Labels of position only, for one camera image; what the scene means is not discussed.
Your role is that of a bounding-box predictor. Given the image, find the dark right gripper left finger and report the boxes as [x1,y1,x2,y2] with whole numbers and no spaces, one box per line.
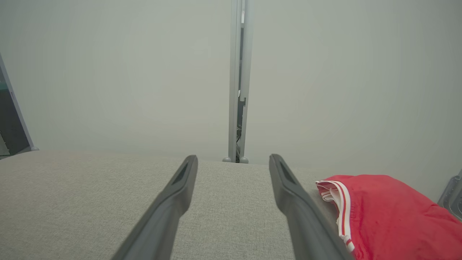
[111,155,199,260]

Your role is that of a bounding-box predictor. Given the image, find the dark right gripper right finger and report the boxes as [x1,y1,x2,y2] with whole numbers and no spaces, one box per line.
[269,153,355,260]

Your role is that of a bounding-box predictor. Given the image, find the red Bulls basketball jersey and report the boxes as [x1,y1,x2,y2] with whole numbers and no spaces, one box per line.
[315,174,462,260]

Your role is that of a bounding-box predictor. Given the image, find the grey metal partition foot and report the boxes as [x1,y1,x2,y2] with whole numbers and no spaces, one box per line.
[438,170,462,221]

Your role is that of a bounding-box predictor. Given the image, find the grey slanted partition end post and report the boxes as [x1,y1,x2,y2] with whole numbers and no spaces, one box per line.
[0,54,39,152]

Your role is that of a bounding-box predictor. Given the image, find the grey partition post with foot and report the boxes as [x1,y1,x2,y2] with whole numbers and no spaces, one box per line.
[222,0,241,163]
[238,0,253,164]

